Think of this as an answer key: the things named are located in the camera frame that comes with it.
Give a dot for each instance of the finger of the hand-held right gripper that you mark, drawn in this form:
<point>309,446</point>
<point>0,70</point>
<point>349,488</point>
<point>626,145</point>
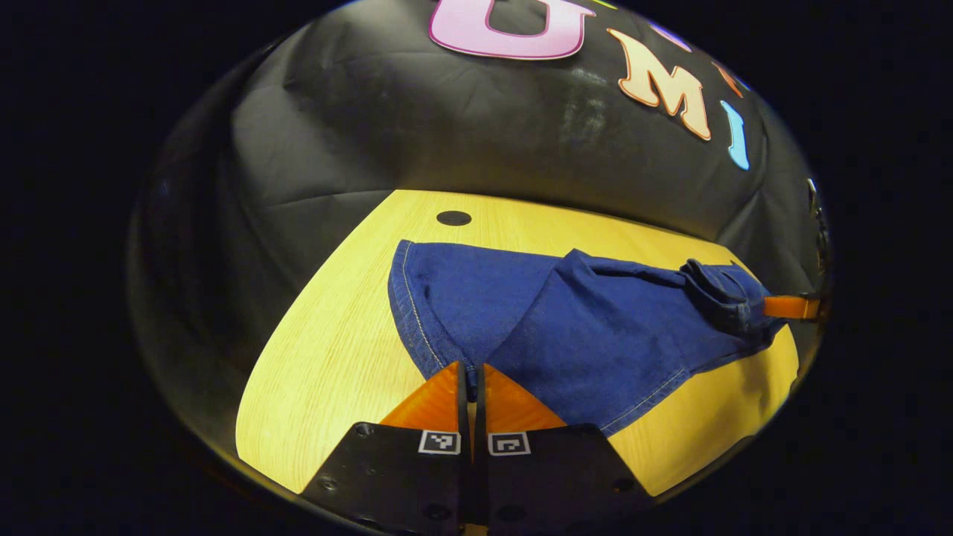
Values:
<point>791,307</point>

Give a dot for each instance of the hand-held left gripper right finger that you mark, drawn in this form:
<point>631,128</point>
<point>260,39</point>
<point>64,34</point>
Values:
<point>551,476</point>

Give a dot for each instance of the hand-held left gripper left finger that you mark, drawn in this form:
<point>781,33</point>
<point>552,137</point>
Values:
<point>402,476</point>

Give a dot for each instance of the blue jeans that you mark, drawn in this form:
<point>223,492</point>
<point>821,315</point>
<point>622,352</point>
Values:
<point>595,335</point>

